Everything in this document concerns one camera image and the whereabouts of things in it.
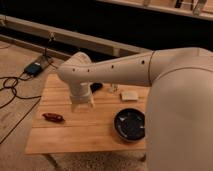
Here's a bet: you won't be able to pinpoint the red-brown chili pepper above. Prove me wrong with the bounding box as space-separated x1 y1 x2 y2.
43 113 64 122

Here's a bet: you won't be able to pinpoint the wooden table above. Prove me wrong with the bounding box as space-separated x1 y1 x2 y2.
26 74 149 154

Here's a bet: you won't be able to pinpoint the black floor cable left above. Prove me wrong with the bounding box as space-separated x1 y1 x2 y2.
0 53 66 145

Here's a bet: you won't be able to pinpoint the small clear glass cup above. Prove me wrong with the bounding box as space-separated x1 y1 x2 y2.
109 84 118 93

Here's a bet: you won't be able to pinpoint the black power adapter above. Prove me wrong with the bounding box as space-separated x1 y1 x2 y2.
24 63 42 76

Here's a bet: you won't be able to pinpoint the white sponge block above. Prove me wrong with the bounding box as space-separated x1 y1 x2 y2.
120 91 139 101

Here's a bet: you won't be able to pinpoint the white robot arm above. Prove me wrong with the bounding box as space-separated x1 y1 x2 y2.
58 48 213 171

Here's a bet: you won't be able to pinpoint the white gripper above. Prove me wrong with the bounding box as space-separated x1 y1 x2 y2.
69 83 94 112

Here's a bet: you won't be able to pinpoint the black eraser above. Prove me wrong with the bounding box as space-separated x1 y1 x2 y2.
90 83 103 92

